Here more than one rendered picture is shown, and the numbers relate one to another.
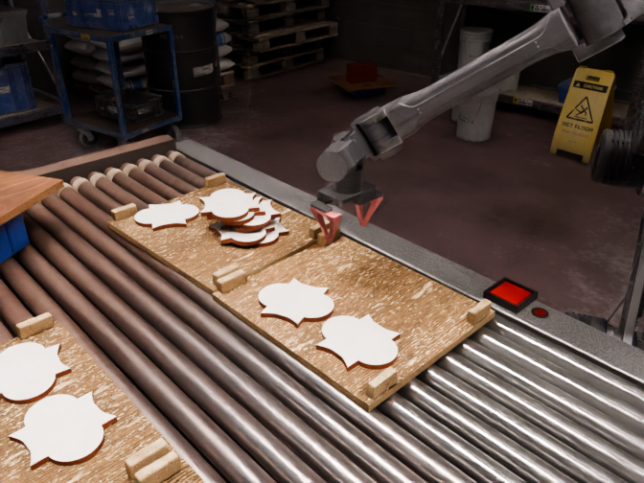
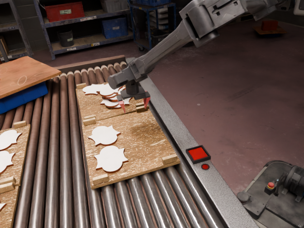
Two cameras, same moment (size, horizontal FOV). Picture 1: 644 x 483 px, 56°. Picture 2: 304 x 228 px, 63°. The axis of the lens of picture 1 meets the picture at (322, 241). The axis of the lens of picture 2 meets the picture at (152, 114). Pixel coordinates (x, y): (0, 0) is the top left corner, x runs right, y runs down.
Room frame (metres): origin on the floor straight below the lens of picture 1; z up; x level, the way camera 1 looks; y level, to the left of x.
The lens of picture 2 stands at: (0.26, -0.58, 1.63)
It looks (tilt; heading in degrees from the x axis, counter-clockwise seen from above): 34 degrees down; 29
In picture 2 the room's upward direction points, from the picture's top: 5 degrees counter-clockwise
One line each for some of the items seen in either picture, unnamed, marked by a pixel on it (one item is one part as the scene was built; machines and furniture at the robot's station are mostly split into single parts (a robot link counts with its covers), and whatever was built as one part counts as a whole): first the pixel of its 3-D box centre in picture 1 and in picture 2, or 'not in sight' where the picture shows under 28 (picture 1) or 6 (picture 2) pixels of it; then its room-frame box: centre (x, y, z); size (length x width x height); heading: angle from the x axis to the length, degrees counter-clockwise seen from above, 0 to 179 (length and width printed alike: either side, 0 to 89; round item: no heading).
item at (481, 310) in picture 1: (479, 311); (169, 159); (0.89, -0.29, 0.95); 0.06 x 0.02 x 0.03; 134
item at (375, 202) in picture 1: (358, 207); (141, 100); (1.08, -0.07, 1.06); 0.07 x 0.07 x 0.09; 44
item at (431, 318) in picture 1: (350, 305); (125, 141); (0.94, -0.06, 0.93); 0.41 x 0.35 x 0.02; 44
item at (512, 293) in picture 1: (510, 295); (197, 154); (0.98, -0.37, 0.92); 0.06 x 0.06 x 0.01; 43
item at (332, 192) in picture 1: (347, 179); (132, 87); (1.06, -0.05, 1.13); 0.10 x 0.07 x 0.07; 134
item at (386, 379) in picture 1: (381, 382); (100, 179); (0.70, -0.09, 0.95); 0.06 x 0.02 x 0.03; 134
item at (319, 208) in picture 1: (333, 218); (126, 103); (1.03, -0.02, 1.06); 0.07 x 0.07 x 0.09; 44
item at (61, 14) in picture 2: not in sight; (64, 10); (3.95, 3.16, 0.78); 0.66 x 0.45 x 0.28; 140
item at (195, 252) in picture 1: (220, 228); (109, 98); (1.24, 0.24, 0.93); 0.41 x 0.35 x 0.02; 46
